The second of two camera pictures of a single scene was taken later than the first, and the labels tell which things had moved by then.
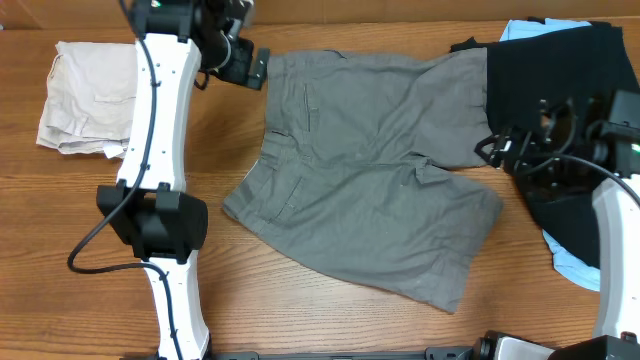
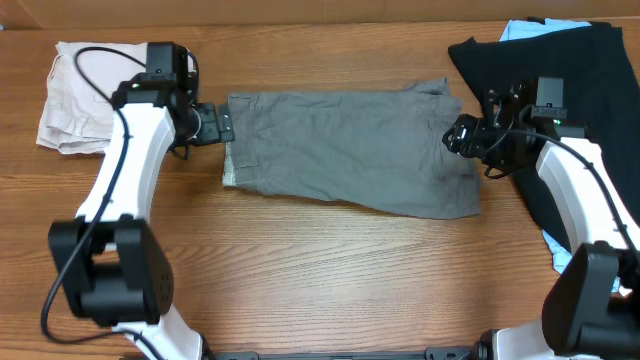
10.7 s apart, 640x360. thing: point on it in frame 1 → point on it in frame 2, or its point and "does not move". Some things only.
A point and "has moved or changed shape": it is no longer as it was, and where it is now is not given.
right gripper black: [503, 150] → [461, 138]
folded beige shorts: [91, 99] does not move
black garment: [552, 86] does not move
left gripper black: [240, 72] → [211, 131]
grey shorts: [351, 170] has moved or changed shape
